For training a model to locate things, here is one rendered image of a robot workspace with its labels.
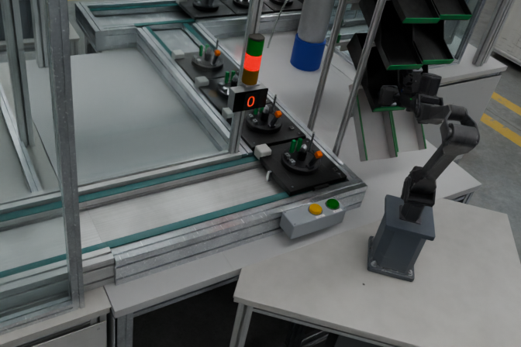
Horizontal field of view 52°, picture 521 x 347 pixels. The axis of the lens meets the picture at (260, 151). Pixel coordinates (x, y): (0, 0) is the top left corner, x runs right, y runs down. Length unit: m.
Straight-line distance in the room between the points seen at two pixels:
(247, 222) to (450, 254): 0.71
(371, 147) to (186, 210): 0.71
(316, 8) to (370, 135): 0.85
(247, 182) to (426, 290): 0.67
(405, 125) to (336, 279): 0.71
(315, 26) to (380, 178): 0.88
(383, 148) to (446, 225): 0.35
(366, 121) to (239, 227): 0.65
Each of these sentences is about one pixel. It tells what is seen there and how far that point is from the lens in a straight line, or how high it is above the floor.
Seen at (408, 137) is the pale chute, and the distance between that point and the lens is 2.09.
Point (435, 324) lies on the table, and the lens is 1.69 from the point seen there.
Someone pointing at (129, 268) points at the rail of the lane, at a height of 0.92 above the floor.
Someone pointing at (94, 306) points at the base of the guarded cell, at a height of 0.86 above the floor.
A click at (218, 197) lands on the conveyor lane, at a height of 0.92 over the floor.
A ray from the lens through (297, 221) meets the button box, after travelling 1.66.
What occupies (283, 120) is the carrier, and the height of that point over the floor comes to 0.97.
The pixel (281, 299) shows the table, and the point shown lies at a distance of 1.58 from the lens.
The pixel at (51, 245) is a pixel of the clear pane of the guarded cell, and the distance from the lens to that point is 1.34.
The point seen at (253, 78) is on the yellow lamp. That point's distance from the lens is 1.67.
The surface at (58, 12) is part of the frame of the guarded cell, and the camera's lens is 1.01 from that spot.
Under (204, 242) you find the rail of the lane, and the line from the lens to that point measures 1.59.
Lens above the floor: 2.08
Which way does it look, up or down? 36 degrees down
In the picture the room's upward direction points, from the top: 11 degrees clockwise
